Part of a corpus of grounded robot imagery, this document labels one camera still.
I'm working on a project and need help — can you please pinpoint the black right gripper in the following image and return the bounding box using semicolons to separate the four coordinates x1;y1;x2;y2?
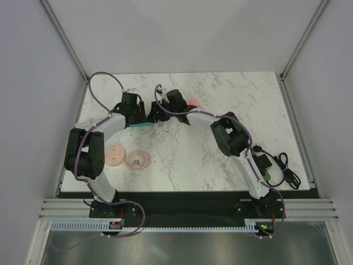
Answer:
146;100;177;124

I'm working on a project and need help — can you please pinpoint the teal power strip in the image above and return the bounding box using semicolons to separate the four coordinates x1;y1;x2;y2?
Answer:
129;114;154;128

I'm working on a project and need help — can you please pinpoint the pink cube plug adapter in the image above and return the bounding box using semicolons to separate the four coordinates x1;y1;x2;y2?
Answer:
186;98;200;107

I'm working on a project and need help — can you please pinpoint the pink round power socket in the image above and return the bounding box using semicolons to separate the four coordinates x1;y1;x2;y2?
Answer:
105;144;126;167

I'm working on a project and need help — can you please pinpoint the black plug adapter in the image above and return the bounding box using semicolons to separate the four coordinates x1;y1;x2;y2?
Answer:
253;154;272;171

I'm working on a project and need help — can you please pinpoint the green power strip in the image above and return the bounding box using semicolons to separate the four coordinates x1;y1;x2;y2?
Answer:
252;152;271;182

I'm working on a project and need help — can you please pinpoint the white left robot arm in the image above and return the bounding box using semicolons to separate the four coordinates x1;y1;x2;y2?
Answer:
64;92;147;217

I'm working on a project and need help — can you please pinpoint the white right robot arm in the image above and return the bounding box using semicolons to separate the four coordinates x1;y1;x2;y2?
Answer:
151;84;274;218

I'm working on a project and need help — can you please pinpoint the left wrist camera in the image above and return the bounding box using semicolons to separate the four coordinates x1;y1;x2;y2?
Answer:
123;88;138;94

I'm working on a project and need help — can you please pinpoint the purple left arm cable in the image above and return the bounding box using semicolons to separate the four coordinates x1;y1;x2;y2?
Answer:
74;71;147;238

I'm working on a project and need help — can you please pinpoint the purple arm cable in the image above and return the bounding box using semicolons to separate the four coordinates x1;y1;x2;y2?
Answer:
74;71;147;238
154;84;289;241

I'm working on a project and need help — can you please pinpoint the white power strip cable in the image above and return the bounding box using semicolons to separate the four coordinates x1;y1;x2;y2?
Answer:
74;119;100;130

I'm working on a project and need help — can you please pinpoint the pink coiled cable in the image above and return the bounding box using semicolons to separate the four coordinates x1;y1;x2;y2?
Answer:
124;150;152;172

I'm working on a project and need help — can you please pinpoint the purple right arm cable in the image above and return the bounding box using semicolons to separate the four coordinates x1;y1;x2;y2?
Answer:
154;84;289;241

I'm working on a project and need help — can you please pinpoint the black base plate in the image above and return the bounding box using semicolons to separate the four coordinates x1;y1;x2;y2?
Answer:
89;190;285;220

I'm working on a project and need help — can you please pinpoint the black power strip cable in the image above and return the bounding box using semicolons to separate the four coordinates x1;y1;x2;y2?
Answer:
252;146;302;190

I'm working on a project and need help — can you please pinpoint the white cable duct rail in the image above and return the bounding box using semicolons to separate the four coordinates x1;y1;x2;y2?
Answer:
50;219;275;234

